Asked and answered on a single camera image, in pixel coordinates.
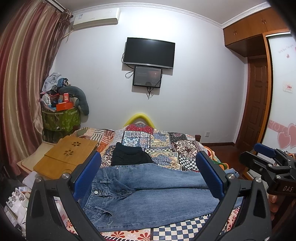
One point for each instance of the black folded pants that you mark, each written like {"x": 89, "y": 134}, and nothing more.
{"x": 125, "y": 155}

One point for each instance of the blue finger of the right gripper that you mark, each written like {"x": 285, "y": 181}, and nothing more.
{"x": 265, "y": 150}

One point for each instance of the blue denim jeans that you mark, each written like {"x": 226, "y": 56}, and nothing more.
{"x": 141, "y": 196}

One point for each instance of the striped red gold curtain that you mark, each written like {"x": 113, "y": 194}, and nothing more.
{"x": 29, "y": 43}

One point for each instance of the black wall television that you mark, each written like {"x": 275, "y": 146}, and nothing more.
{"x": 148, "y": 52}

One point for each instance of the orange box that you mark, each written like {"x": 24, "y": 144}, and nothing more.
{"x": 64, "y": 106}

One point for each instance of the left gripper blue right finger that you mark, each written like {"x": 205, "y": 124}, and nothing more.
{"x": 213, "y": 175}

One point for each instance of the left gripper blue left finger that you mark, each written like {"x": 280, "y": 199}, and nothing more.
{"x": 84, "y": 174}

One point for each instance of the pile of clothes on box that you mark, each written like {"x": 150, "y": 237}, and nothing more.
{"x": 53, "y": 83}

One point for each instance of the white air conditioner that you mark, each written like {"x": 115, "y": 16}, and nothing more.
{"x": 96, "y": 18}

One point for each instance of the small black wall monitor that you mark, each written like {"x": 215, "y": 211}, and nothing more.
{"x": 147, "y": 77}

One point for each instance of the patchwork patterned bed cover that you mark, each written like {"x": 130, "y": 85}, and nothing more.
{"x": 175, "y": 151}

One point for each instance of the wooden door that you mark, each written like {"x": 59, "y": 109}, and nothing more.
{"x": 255, "y": 104}

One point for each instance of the colourful orange fleece blanket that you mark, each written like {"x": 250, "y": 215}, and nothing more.
{"x": 215, "y": 160}

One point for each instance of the green fabric storage box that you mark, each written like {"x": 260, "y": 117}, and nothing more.
{"x": 57, "y": 125}

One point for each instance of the yellow headboard arch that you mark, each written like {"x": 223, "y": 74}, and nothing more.
{"x": 140, "y": 116}

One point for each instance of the wooden lap desk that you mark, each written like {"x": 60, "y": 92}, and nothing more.
{"x": 65, "y": 156}

